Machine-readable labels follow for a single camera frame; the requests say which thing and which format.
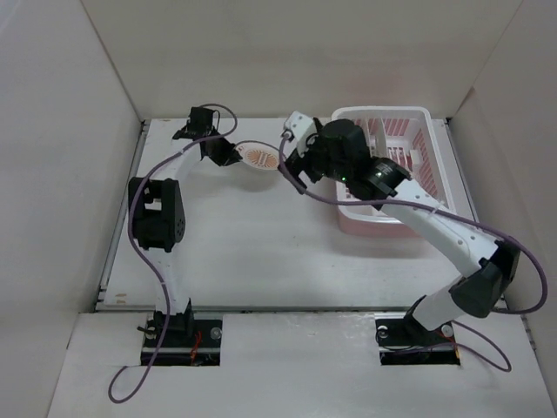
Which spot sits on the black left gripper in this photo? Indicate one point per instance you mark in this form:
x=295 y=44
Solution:
x=228 y=156

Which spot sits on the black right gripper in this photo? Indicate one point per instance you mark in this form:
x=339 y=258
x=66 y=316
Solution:
x=295 y=165

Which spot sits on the orange sunburst plate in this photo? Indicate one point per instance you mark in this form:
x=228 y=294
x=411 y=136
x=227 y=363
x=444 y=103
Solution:
x=258 y=155

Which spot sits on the green red rimmed plate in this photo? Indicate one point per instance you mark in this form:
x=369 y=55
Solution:
x=380 y=135

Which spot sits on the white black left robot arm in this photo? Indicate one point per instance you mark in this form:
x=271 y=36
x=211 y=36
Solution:
x=156 y=214

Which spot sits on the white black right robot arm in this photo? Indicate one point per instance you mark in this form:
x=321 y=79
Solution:
x=486 y=265

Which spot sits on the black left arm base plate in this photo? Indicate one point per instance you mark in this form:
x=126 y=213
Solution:
x=201 y=349

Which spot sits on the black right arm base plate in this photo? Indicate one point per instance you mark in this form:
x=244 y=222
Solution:
x=403 y=344

